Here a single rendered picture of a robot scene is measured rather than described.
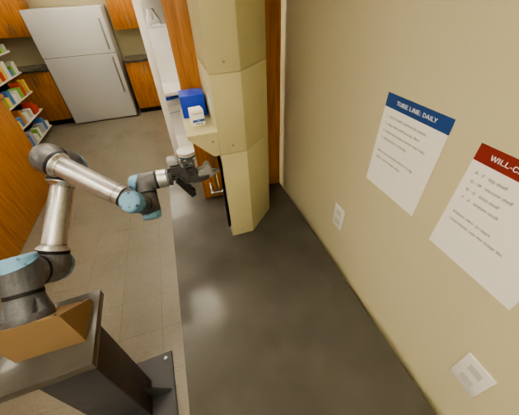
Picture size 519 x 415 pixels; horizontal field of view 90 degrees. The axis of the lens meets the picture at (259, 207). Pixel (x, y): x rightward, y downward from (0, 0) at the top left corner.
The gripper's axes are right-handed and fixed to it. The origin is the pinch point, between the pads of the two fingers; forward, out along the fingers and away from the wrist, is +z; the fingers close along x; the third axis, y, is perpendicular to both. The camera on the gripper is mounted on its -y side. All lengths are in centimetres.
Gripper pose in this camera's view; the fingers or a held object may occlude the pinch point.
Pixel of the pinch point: (216, 171)
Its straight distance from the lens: 117.9
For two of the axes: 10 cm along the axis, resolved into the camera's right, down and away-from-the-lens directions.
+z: 9.5, -2.3, 2.1
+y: -0.4, -7.6, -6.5
